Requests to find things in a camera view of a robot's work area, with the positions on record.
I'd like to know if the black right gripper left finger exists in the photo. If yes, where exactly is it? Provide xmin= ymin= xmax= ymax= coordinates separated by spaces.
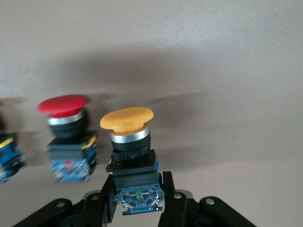
xmin=13 ymin=175 xmax=118 ymax=227

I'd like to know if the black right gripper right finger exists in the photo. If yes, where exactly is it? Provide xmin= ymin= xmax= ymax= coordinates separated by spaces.
xmin=158 ymin=170 xmax=257 ymax=227

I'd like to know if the yellow mushroom push button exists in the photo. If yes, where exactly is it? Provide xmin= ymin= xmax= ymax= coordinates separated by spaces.
xmin=99 ymin=106 xmax=165 ymax=216

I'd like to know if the red mushroom push button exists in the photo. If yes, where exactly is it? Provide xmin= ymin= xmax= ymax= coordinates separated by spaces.
xmin=36 ymin=94 xmax=99 ymax=183

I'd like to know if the green mushroom push button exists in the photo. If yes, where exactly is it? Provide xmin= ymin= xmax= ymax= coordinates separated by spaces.
xmin=0 ymin=101 xmax=27 ymax=184

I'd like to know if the brown table mat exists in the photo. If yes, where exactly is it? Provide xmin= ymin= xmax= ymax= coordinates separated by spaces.
xmin=0 ymin=0 xmax=303 ymax=227

